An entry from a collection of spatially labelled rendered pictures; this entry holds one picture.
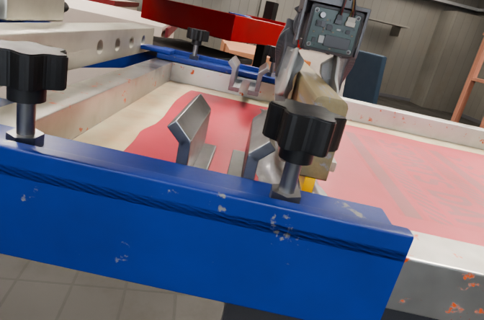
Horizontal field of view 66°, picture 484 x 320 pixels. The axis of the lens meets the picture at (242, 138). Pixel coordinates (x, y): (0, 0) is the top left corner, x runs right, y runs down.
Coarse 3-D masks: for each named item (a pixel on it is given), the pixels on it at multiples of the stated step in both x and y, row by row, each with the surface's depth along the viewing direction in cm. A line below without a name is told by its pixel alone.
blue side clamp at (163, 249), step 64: (0, 128) 24; (0, 192) 21; (64, 192) 20; (128, 192) 20; (192, 192) 20; (256, 192) 23; (64, 256) 22; (128, 256) 21; (192, 256) 21; (256, 256) 21; (320, 256) 21; (384, 256) 20
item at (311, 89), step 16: (304, 64) 58; (304, 80) 42; (320, 80) 42; (288, 96) 53; (304, 96) 38; (320, 96) 32; (336, 96) 33; (336, 112) 32; (320, 160) 33; (304, 176) 34; (320, 176) 33
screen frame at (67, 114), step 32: (160, 64) 67; (64, 96) 37; (96, 96) 40; (128, 96) 51; (64, 128) 35; (416, 128) 75; (448, 128) 74; (480, 128) 76; (416, 256) 22; (448, 256) 23; (480, 256) 24; (416, 288) 22; (448, 288) 22; (480, 288) 22
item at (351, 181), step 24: (168, 120) 49; (144, 144) 40; (168, 144) 41; (216, 144) 44; (240, 144) 46; (216, 168) 38; (336, 168) 45; (360, 168) 47; (336, 192) 38; (360, 192) 40; (384, 192) 41; (456, 240) 34; (480, 240) 35
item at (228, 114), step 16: (192, 96) 66; (208, 96) 68; (176, 112) 54; (224, 112) 59; (240, 112) 62; (256, 112) 64; (224, 128) 51; (240, 128) 53; (352, 128) 68; (416, 144) 67; (432, 144) 70; (464, 160) 63; (480, 160) 66; (432, 176) 51
